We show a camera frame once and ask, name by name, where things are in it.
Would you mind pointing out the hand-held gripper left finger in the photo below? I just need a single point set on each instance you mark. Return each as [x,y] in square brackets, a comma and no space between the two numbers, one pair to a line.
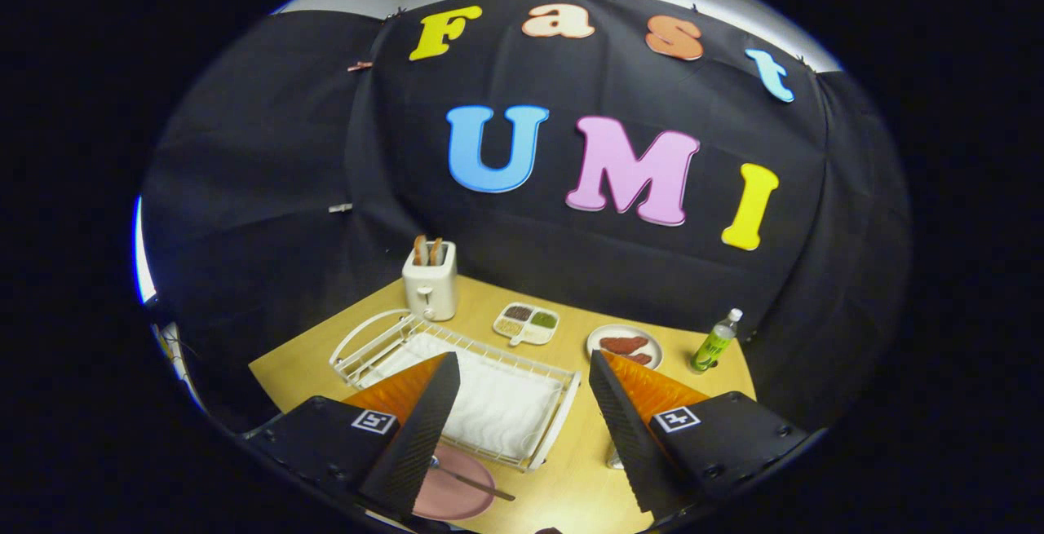
[424,428]

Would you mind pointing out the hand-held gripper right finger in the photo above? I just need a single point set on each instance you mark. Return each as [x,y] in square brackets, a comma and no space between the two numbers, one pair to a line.
[624,428]

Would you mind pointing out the pink plate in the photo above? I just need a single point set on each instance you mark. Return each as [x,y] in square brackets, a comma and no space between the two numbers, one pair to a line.
[457,497]

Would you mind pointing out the white oval plate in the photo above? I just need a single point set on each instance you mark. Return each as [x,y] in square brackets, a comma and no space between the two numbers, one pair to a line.
[652,342]

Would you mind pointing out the white divided snack dish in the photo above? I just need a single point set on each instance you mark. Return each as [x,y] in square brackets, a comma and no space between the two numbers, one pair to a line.
[526,324]

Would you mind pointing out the red meat piece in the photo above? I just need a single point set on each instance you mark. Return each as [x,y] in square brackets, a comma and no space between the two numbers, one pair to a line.
[624,345]
[640,359]

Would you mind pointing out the green label drink bottle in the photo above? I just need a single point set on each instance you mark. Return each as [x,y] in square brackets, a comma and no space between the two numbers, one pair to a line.
[714,346]

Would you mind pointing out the white toaster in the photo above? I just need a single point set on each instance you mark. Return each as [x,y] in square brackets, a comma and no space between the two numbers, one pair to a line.
[431,289]

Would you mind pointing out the brown toast slice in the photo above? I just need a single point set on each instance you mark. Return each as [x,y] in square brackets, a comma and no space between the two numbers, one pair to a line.
[420,250]
[436,252]

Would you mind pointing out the black backdrop cloth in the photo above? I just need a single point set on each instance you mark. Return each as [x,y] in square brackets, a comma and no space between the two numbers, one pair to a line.
[326,151]

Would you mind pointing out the pink clip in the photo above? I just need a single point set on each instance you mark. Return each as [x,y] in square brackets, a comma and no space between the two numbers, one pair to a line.
[359,66]

